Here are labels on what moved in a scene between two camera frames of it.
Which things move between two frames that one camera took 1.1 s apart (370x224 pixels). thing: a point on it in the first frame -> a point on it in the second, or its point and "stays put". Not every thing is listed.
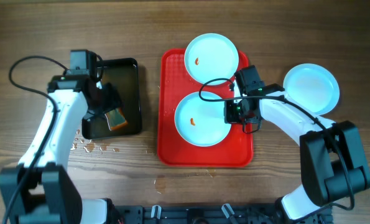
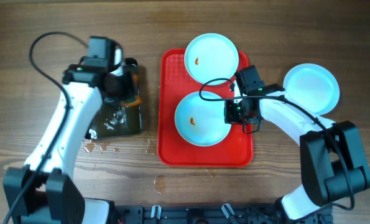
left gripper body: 107,99 -> 120,88
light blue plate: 211,56 stays put
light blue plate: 201,123 stays put
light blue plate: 314,86 stays put
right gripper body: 236,113 stays put
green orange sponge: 115,119 -> 136,101
